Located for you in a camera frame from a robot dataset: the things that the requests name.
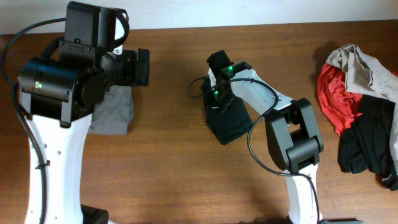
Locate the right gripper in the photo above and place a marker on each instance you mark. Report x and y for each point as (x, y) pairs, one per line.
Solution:
(214, 104)

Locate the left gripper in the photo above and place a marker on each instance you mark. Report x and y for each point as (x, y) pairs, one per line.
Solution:
(143, 67)

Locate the dark green t-shirt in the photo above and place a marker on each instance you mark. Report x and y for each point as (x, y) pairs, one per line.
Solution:
(227, 123)

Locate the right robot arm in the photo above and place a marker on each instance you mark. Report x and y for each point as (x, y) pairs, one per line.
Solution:
(293, 137)

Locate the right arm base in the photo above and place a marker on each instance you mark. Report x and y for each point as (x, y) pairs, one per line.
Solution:
(342, 221)

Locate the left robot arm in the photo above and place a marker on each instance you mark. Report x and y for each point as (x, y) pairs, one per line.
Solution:
(57, 94)

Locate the grey folded trousers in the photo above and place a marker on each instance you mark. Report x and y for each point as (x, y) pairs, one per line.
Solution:
(113, 115)

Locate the red garment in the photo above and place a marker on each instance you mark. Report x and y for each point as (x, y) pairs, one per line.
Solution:
(339, 106)

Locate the beige garment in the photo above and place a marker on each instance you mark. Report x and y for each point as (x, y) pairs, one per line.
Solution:
(365, 75)

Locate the black garment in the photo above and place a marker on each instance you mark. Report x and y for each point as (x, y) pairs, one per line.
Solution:
(365, 145)

